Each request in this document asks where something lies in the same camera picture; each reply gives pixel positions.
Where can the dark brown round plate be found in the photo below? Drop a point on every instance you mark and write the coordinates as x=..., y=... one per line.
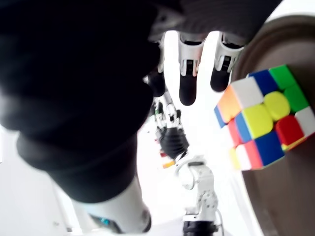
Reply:
x=283, y=201

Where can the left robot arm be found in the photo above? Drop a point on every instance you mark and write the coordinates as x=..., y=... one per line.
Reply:
x=201, y=191

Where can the multicoloured Rubik's cube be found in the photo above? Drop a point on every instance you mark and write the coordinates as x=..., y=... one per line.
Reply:
x=263, y=123

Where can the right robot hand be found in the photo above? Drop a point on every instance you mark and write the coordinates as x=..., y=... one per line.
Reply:
x=73, y=86

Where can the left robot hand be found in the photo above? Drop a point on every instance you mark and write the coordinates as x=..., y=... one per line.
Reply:
x=173, y=142

